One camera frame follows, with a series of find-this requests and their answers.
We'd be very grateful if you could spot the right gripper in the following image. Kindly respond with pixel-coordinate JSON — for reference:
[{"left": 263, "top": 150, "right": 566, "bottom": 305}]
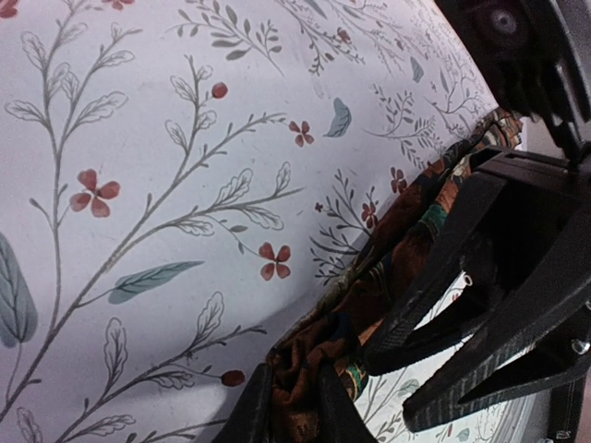
[{"left": 440, "top": 1, "right": 590, "bottom": 305}]

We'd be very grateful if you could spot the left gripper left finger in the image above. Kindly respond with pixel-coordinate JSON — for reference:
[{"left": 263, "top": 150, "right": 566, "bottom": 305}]
[{"left": 220, "top": 364, "right": 272, "bottom": 443}]

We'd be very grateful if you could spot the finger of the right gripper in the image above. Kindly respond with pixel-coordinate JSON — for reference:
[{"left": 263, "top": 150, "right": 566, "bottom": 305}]
[
  {"left": 362, "top": 173, "right": 508, "bottom": 376},
  {"left": 403, "top": 278, "right": 590, "bottom": 433}
]

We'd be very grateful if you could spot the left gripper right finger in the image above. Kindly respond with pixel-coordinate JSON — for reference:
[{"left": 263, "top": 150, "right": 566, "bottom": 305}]
[{"left": 318, "top": 364, "right": 377, "bottom": 443}]

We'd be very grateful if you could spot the brown green patterned tie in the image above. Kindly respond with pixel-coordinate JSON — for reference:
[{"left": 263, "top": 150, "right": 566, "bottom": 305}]
[{"left": 267, "top": 108, "right": 523, "bottom": 442}]

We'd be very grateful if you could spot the floral tablecloth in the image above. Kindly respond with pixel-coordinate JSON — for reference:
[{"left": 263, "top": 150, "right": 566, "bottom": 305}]
[{"left": 0, "top": 0, "right": 527, "bottom": 443}]

